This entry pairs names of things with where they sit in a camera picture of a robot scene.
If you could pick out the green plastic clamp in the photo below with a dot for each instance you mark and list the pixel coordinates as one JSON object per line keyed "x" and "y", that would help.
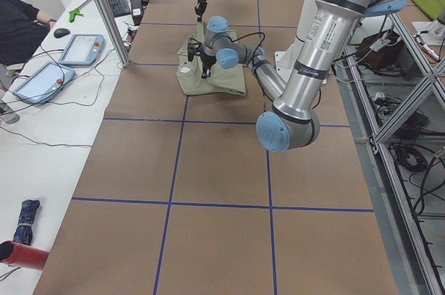
{"x": 74, "y": 13}

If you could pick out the green long sleeve shirt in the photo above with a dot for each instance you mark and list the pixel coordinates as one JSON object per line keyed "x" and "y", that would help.
{"x": 230, "y": 81}

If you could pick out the black keyboard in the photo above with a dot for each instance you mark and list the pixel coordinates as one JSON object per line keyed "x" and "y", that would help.
{"x": 119, "y": 8}

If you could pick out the red cylinder tube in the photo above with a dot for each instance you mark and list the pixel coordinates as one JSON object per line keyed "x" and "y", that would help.
{"x": 21, "y": 255}

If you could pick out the black computer mouse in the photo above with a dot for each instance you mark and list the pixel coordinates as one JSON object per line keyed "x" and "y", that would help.
{"x": 61, "y": 32}

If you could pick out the aluminium frame post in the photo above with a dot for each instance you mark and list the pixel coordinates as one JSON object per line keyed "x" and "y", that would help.
{"x": 113, "y": 31}

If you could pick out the blue teach pendant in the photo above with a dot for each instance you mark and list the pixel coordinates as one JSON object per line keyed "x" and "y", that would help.
{"x": 82, "y": 50}
{"x": 41, "y": 86}

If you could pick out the blue teach pendant far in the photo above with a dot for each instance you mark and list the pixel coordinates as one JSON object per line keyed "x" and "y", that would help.
{"x": 82, "y": 50}

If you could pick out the white paper price tag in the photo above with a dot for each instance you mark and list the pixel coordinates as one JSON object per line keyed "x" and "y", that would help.
{"x": 185, "y": 70}

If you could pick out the folded dark blue umbrella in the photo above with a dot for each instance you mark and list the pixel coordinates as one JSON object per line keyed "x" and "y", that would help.
{"x": 23, "y": 233}

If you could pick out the blue teach pendant near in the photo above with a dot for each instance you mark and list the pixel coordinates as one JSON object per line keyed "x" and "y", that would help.
{"x": 41, "y": 86}

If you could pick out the person in black shirt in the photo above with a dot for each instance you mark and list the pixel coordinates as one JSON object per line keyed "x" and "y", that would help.
{"x": 23, "y": 28}

